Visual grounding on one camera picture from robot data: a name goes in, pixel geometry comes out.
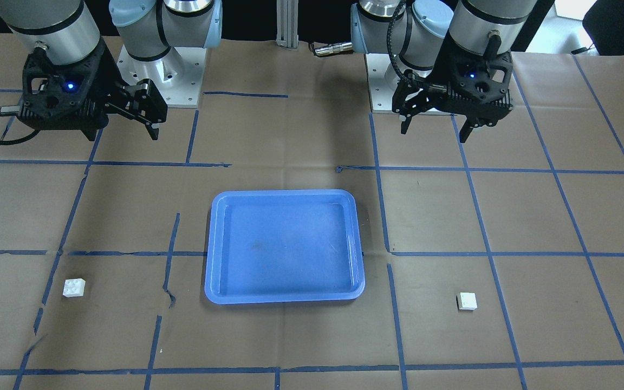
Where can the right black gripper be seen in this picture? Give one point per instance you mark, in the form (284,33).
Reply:
(105,77)

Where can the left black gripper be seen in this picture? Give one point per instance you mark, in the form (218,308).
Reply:
(434,77)

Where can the white block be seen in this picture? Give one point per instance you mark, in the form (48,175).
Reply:
(467,301)
(74,288)

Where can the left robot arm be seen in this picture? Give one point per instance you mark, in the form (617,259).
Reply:
(412,32)

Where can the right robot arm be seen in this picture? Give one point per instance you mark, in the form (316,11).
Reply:
(149,30)

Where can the blue plastic tray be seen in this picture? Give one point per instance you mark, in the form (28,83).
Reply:
(284,246)

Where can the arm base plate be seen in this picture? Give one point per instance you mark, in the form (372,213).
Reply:
(178,75)
(382,82)

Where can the silver cable connector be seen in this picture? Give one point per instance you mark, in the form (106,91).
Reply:
(332,49)

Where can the aluminium frame post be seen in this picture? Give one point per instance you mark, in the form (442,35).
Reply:
(287,24)

